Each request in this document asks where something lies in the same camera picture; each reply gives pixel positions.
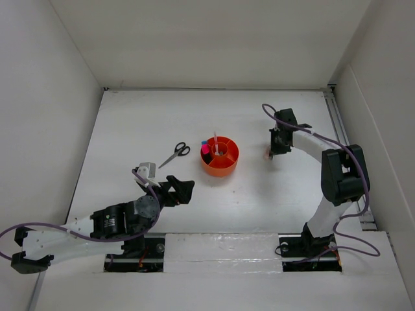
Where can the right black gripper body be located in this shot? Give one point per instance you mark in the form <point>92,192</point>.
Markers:
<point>277,147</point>

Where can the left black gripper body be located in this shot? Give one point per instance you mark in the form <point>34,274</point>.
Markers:
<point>167,198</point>

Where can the black handled scissors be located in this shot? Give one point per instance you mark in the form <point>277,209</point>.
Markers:
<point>180,150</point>

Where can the pink capped black highlighter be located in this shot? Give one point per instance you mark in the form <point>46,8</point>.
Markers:
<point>206,153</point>

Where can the pink translucent pen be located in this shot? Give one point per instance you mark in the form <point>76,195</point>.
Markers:
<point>216,145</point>

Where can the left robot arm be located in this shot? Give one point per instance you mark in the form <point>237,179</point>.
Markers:
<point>118,229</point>

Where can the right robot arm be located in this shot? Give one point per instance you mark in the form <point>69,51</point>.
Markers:
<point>343,179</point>

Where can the orange round compartment organizer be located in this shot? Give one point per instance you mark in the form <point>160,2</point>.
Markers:
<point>221,165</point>

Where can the aluminium side rail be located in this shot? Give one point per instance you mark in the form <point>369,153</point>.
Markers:
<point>367,220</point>

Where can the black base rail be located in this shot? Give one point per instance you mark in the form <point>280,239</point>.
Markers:
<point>227,253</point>

